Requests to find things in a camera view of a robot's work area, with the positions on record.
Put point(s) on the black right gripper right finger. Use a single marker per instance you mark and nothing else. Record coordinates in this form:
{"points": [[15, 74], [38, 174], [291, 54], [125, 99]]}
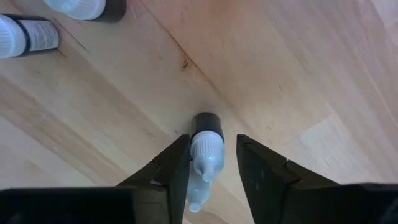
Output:
{"points": [[311, 205]]}

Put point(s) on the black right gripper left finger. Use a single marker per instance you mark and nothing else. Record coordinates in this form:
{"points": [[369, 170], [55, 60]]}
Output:
{"points": [[77, 205]]}

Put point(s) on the small white-capped dropper bottle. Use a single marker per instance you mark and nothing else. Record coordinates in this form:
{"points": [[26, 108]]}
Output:
{"points": [[197, 196], [207, 149], [77, 7], [37, 35]]}

